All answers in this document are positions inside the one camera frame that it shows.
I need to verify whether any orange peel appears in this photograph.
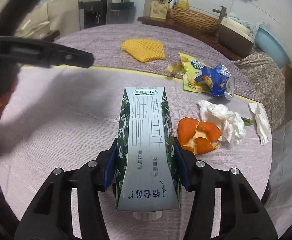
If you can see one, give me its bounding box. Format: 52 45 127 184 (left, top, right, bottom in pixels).
177 118 222 155

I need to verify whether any white tissue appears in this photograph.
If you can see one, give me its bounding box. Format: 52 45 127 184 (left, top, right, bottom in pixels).
198 100 246 145
249 103 272 146

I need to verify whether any yellow foam fruit net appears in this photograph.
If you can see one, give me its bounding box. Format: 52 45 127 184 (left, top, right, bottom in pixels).
121 38 166 63

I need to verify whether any green white milk carton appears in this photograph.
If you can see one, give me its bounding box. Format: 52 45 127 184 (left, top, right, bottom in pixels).
115 87 181 212

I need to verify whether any blue snack wrapper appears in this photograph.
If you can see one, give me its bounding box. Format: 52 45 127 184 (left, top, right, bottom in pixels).
194 64 235 100

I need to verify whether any white cloth cover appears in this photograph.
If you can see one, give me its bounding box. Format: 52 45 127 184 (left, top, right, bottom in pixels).
266 120 292 237

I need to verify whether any folded white tissue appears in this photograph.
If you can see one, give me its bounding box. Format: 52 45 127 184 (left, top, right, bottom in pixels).
249 103 272 146

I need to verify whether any green vegetable scrap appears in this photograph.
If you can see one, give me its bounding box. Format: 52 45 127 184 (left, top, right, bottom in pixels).
241 117 253 126

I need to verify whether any utensil holder box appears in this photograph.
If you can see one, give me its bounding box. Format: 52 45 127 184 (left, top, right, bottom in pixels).
150 1 169 20

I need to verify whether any yellow snack packet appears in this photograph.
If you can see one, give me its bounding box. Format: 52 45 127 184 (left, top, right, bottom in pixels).
179 52 211 94

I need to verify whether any yellow soap bottle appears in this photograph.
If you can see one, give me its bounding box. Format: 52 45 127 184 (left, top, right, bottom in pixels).
177 0 190 9

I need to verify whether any woven basket sink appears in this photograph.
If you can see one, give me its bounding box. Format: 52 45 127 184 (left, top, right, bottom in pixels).
173 7 220 35

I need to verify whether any wooden counter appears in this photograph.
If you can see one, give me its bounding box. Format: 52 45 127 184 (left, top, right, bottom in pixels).
137 16 241 61

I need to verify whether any brown white rice cooker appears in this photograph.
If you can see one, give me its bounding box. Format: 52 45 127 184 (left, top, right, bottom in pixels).
218 17 254 58

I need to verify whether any light blue basin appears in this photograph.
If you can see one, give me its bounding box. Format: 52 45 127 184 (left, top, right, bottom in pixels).
254 26 290 69

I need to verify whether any brass faucet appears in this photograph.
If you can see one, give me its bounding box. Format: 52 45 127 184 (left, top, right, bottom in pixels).
212 6 227 22

